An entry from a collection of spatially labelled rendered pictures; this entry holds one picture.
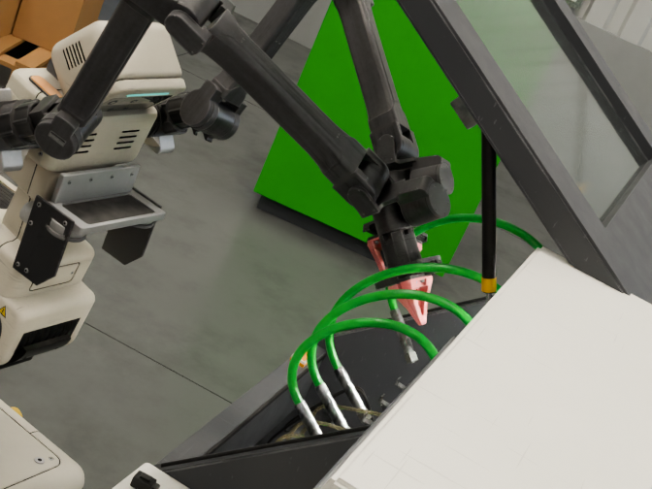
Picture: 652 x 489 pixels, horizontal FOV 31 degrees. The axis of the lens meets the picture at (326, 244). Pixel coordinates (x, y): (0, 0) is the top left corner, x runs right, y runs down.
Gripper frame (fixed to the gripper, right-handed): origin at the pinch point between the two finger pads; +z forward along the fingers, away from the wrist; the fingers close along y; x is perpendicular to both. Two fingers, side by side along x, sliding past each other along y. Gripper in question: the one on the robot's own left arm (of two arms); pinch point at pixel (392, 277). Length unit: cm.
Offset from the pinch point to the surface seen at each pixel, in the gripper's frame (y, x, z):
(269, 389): -5.2, 24.5, 17.0
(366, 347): 17.3, 24.0, 2.6
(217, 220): 136, 251, -140
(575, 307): -32, -62, 31
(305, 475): -25.6, -11.1, 41.5
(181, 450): -28.1, 15.7, 34.7
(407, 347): 5.0, 0.5, 11.2
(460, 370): -57, -68, 46
